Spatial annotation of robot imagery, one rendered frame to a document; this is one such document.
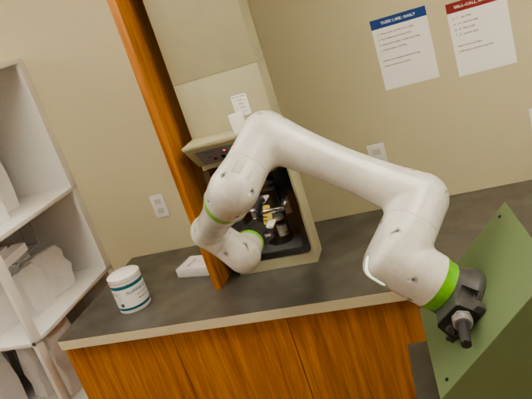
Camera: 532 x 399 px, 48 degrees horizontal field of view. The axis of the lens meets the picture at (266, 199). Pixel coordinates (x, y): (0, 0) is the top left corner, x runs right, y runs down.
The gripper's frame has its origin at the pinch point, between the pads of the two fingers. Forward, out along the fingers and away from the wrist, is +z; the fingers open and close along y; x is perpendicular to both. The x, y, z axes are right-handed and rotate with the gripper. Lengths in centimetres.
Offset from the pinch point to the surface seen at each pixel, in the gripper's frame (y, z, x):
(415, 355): -26, -59, -46
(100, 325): -26, -17, 74
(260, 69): 48.1, 7.0, -11.0
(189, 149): 30.1, -5.7, 18.0
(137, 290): -18, -8, 58
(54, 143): 38, 46, 105
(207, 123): 35.0, 5.8, 13.4
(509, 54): 23, 49, -93
